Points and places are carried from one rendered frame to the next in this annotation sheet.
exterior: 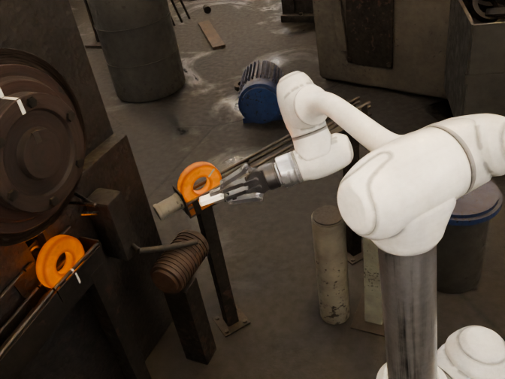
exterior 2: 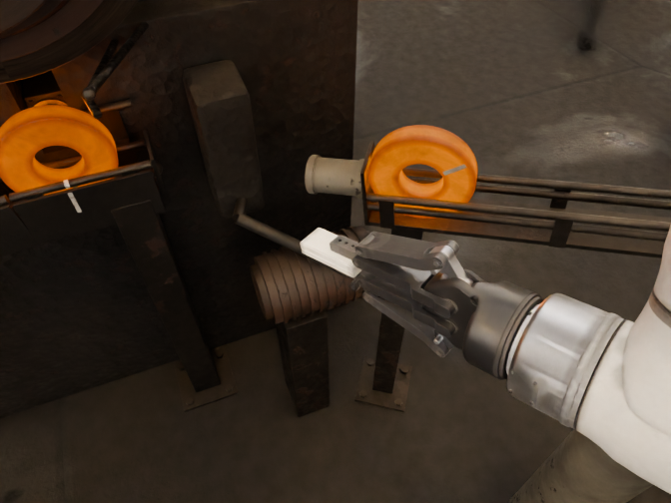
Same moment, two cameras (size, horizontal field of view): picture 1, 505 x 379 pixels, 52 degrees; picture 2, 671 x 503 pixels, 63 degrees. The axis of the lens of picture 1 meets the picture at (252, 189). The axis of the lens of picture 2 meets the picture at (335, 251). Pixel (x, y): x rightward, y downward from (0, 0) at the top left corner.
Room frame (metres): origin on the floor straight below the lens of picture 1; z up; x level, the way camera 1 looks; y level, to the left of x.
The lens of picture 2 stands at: (0.93, -0.10, 1.26)
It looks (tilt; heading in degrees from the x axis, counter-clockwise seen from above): 51 degrees down; 39
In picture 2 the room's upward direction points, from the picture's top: straight up
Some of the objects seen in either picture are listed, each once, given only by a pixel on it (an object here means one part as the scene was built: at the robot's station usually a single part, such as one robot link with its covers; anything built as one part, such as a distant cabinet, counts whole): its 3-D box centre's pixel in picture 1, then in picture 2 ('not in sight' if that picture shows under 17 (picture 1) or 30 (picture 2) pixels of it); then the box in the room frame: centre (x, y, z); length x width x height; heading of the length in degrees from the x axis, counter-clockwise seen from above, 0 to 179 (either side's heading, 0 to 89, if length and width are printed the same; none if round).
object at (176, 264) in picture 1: (192, 300); (320, 332); (1.36, 0.29, 0.27); 0.22 x 0.13 x 0.53; 150
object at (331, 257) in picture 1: (331, 268); (576, 485); (1.41, -0.25, 0.26); 0.12 x 0.12 x 0.52
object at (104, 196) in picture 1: (113, 224); (226, 143); (1.35, 0.47, 0.68); 0.11 x 0.08 x 0.24; 60
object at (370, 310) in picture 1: (376, 259); not in sight; (1.36, -0.41, 0.31); 0.24 x 0.16 x 0.62; 150
